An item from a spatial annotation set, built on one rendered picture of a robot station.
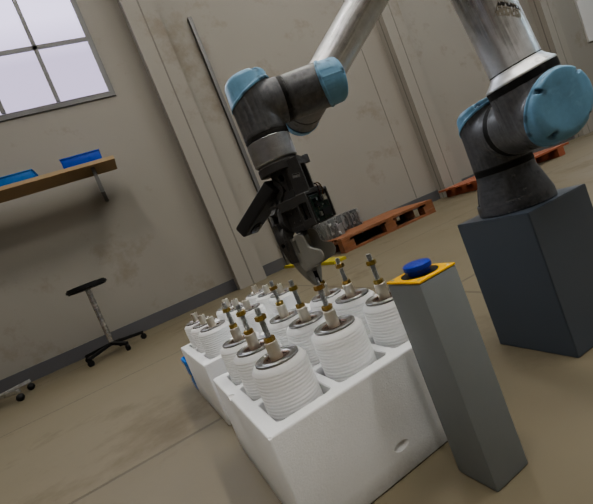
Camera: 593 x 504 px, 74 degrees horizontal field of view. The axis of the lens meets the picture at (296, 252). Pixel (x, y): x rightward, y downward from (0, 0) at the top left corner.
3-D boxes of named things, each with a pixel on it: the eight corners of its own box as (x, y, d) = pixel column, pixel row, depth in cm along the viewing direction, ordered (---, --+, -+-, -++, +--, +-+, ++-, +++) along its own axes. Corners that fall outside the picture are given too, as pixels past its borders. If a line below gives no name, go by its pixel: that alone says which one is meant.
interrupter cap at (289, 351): (248, 368, 65) (247, 365, 65) (284, 346, 70) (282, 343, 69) (270, 374, 59) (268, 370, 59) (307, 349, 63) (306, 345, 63)
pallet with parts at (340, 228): (395, 220, 460) (385, 194, 458) (439, 210, 385) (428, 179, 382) (311, 257, 425) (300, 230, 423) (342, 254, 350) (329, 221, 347)
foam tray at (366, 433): (369, 367, 107) (345, 307, 106) (490, 407, 72) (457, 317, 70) (242, 448, 92) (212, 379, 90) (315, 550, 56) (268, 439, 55)
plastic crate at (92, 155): (106, 166, 349) (101, 155, 349) (103, 159, 329) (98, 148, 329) (68, 177, 338) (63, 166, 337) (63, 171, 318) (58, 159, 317)
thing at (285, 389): (280, 464, 67) (240, 369, 66) (321, 431, 72) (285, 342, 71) (312, 485, 59) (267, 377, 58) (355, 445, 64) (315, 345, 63)
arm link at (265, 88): (269, 56, 61) (218, 75, 60) (295, 123, 62) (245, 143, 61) (268, 77, 69) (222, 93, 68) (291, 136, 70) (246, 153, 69)
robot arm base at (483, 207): (509, 200, 94) (496, 161, 93) (573, 186, 80) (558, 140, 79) (465, 222, 89) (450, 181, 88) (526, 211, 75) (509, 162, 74)
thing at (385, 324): (384, 394, 76) (350, 309, 75) (413, 368, 82) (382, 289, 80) (423, 402, 68) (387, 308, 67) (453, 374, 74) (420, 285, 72)
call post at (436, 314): (488, 445, 63) (421, 266, 60) (529, 463, 56) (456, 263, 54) (458, 471, 60) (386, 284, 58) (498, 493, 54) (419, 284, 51)
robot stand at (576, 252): (548, 311, 98) (508, 199, 96) (630, 318, 82) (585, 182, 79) (499, 344, 92) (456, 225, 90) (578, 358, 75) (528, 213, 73)
